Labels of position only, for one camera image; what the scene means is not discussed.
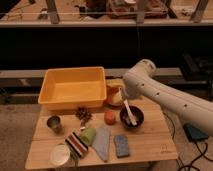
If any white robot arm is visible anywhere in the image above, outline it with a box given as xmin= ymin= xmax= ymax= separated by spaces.
xmin=123 ymin=59 xmax=213 ymax=136

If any yellow plastic tray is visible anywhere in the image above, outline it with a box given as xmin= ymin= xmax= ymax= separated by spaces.
xmin=38 ymin=67 xmax=107 ymax=110

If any orange red box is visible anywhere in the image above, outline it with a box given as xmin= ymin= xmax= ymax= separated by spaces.
xmin=106 ymin=85 xmax=123 ymax=107

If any orange fruit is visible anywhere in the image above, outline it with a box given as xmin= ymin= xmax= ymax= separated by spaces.
xmin=104 ymin=111 xmax=116 ymax=125

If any white plastic spoon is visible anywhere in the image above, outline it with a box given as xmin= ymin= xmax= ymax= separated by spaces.
xmin=124 ymin=100 xmax=137 ymax=126

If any dark round bowl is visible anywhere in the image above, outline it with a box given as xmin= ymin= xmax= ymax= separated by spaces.
xmin=119 ymin=105 xmax=144 ymax=130

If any wooden folding table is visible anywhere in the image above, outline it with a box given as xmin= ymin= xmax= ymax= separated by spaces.
xmin=24 ymin=77 xmax=179 ymax=171

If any green cup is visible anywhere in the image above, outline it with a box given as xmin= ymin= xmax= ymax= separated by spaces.
xmin=79 ymin=127 xmax=96 ymax=146

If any blue sponge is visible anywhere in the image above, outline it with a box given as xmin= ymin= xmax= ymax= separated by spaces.
xmin=114 ymin=135 xmax=130 ymax=158

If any small metal cup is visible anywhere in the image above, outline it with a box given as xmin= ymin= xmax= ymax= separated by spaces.
xmin=47 ymin=115 xmax=62 ymax=134

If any striped cloth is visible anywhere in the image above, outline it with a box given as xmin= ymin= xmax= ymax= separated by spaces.
xmin=65 ymin=132 xmax=88 ymax=158

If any white round lid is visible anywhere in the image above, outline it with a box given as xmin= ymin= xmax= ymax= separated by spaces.
xmin=50 ymin=144 xmax=70 ymax=166

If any black foot pedal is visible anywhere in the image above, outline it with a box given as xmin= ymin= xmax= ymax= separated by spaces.
xmin=183 ymin=123 xmax=209 ymax=142

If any black floor cable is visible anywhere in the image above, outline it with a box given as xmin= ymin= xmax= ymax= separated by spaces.
xmin=163 ymin=111 xmax=213 ymax=171

